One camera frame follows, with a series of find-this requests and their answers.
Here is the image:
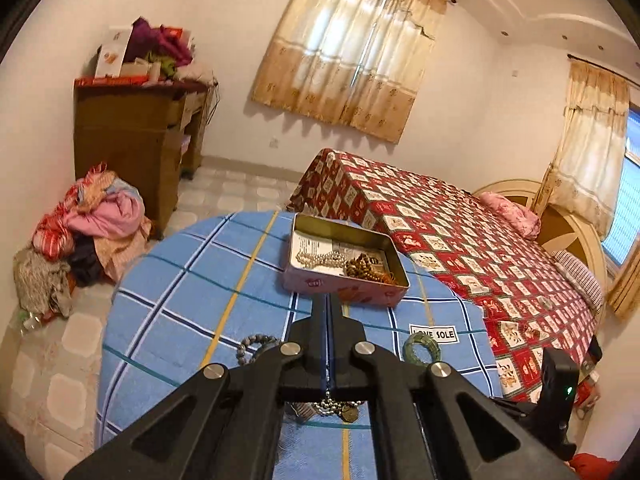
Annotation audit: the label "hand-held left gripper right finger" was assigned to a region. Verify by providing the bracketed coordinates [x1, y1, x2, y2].
[328, 294, 581, 480]

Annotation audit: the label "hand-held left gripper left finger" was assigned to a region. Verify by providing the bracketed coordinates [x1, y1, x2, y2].
[64, 294, 330, 480]

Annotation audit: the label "pink metal tin box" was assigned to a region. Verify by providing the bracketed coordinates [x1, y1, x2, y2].
[281, 212, 411, 308]

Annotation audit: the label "silver ball chain necklace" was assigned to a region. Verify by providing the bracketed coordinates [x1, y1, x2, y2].
[287, 395, 373, 423]

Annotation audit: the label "grey bead bracelet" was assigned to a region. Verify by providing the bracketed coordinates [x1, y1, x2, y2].
[235, 334, 283, 366]

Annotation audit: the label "green jade bangle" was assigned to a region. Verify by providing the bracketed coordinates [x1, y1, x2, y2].
[402, 332, 443, 363]

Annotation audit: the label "white pearl necklace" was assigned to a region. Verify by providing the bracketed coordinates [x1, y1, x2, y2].
[295, 249, 347, 272]

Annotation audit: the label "brown wooden bead bracelet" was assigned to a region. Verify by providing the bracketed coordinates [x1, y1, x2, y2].
[344, 253, 397, 284]

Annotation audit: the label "printed paper lining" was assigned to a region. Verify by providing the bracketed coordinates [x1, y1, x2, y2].
[295, 230, 388, 276]

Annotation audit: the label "striped pillow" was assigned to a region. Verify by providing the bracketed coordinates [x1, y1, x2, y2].
[552, 250, 606, 313]

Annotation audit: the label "beige curtain panel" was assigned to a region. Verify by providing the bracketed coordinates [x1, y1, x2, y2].
[605, 232, 640, 318]

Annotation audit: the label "blue plaid tablecloth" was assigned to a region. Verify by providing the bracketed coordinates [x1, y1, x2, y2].
[95, 210, 503, 480]

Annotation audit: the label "bed with red printed bedspread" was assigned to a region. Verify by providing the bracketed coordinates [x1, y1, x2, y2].
[285, 147, 601, 406]

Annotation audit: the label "cream wooden headboard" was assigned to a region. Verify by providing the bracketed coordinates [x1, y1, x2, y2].
[472, 177, 608, 301]

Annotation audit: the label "pink pillow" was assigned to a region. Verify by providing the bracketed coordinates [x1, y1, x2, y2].
[477, 192, 541, 238]

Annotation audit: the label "window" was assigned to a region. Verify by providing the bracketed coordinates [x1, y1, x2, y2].
[602, 102, 640, 273]

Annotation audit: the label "pink garment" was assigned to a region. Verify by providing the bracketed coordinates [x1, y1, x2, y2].
[65, 190, 151, 281]

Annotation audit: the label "dark purple cloth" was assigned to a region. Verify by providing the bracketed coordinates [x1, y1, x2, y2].
[67, 237, 106, 286]

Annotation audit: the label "narrow beige patterned curtain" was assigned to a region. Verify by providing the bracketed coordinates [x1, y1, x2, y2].
[532, 57, 631, 241]

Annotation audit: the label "brown wooden desk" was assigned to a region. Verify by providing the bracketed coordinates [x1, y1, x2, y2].
[74, 79, 218, 241]

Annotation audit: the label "orange floral cloth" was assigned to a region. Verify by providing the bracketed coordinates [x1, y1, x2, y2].
[75, 162, 126, 211]

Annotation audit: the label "grey patterned cloth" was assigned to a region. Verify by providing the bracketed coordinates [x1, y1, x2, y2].
[12, 247, 73, 318]

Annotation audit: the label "red checked cloth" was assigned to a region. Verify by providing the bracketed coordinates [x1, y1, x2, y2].
[32, 210, 81, 256]

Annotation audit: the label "wide beige patterned curtain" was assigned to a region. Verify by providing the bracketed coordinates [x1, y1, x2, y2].
[250, 0, 451, 143]

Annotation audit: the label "clear plastic bottles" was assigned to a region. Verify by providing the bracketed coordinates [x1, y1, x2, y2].
[15, 310, 48, 333]

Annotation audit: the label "beige cloth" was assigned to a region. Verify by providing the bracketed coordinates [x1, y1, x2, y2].
[175, 62, 216, 83]

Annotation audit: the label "flat red box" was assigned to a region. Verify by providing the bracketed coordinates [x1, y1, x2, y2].
[74, 75, 151, 87]

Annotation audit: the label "purple and magenta clothes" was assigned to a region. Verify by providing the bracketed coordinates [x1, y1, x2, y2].
[122, 17, 196, 68]

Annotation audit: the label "white cardboard box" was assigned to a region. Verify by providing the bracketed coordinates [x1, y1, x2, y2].
[95, 25, 133, 78]

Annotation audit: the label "dark cable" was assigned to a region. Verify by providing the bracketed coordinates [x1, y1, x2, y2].
[207, 77, 221, 122]

